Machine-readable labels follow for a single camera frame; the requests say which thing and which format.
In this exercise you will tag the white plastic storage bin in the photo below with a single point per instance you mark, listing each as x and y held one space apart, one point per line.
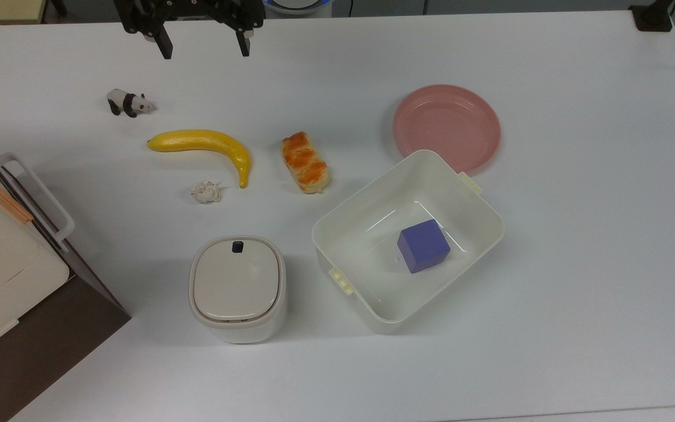
367 275

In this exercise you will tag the black table clamp mount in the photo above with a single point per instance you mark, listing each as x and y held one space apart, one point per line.
653 16

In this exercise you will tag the yellowish wooden desk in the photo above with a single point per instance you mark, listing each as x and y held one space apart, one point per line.
0 9

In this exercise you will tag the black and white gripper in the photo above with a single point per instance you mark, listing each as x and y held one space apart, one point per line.
197 9

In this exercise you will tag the pink plastic plate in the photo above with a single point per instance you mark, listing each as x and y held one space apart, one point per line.
446 126

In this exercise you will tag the orange glazed toy bread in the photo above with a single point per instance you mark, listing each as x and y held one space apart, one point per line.
305 163

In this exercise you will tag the white lidded trash can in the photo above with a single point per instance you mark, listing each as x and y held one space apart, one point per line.
237 287

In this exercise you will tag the yellow toy banana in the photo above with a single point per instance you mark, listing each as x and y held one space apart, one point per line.
208 142

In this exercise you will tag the black and white panda figurine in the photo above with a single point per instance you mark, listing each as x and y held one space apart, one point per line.
128 103

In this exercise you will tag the crumpled white paper ball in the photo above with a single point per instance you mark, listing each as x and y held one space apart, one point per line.
205 192

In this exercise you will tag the purple cube block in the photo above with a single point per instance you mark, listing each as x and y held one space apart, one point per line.
423 246

